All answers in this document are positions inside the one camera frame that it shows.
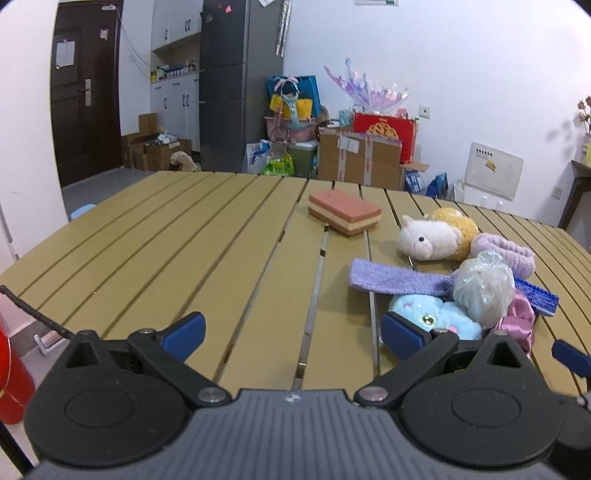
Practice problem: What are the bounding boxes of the blue plush toy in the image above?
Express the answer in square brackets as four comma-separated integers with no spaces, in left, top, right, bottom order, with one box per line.
[388,294,483,341]

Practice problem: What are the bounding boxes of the red gift box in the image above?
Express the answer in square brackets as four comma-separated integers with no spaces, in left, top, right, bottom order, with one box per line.
[353,112,418,164]

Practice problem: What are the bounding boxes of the iridescent ribbon decoration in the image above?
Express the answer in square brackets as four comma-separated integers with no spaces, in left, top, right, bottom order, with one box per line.
[325,58,410,114]

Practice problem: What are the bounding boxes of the clear plastic bag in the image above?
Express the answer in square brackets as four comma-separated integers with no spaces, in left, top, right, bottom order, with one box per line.
[453,251,516,329]

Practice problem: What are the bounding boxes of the tan folding camping table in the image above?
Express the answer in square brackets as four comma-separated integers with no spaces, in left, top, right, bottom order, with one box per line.
[0,170,591,396]

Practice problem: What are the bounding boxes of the pink satin bow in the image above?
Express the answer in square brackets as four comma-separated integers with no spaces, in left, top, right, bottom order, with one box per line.
[495,289,537,358]

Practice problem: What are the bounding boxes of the blue gift bag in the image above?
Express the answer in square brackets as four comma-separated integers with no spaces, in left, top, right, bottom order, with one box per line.
[266,75,322,127]

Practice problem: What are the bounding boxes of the dark wooden chair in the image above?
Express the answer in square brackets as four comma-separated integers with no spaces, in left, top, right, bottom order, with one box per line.
[558,160,591,230]

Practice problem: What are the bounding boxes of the open cardboard box floor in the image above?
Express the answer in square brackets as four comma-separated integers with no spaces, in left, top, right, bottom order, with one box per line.
[121,113,193,172]

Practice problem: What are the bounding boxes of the grey refrigerator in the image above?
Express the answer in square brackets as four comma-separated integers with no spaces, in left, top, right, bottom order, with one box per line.
[199,0,283,173]

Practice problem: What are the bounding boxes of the dried flower bouquet vase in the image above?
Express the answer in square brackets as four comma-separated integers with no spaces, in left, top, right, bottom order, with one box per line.
[577,96,591,165]

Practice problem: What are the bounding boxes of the pink layered sponge block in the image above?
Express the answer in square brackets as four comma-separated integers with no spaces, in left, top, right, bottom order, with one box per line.
[308,189,382,236]

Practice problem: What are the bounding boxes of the dark brown door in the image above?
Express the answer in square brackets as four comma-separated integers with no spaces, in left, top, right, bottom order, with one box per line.
[50,1,123,187]

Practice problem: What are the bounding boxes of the white alpaca plush toy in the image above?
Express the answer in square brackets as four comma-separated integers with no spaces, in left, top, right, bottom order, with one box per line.
[398,208,479,262]

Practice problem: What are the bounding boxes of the red plastic bucket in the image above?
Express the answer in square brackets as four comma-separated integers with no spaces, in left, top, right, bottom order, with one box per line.
[0,330,35,425]

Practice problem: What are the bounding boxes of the purple knitted cloth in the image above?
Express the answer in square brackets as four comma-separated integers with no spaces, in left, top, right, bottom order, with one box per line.
[349,259,454,297]

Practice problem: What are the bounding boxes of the pink fluffy headband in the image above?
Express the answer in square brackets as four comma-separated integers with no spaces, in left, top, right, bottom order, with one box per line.
[471,233,536,280]

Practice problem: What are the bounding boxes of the white kitchen cabinets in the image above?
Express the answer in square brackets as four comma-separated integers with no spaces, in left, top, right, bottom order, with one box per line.
[150,0,204,153]

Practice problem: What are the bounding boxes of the blue handkerchief tissue pack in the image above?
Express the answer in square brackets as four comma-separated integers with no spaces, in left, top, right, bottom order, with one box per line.
[515,278,559,317]

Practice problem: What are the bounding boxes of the large cardboard box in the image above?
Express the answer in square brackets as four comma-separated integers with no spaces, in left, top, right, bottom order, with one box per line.
[318,127,430,190]

